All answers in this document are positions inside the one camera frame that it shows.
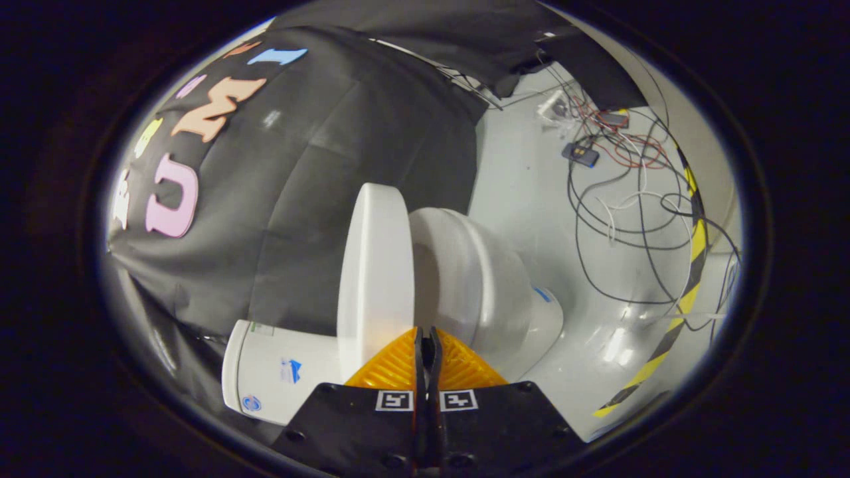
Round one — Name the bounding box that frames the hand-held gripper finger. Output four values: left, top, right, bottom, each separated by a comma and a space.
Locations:
426, 325, 588, 478
271, 325, 426, 478

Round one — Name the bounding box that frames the white toilet lid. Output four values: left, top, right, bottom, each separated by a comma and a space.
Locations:
337, 183, 416, 378

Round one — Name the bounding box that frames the white toilet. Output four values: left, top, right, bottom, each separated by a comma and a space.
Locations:
221, 207, 565, 426

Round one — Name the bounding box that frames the black backdrop cloth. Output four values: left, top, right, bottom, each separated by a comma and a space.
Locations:
106, 0, 648, 426

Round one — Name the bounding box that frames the small blue device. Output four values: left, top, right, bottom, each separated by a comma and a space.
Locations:
562, 141, 600, 168

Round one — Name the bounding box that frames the yellow black hazard tape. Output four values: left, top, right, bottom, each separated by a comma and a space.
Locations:
593, 149, 708, 419

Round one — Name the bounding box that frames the tangle of floor cables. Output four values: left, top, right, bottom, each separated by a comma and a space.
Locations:
531, 40, 741, 333

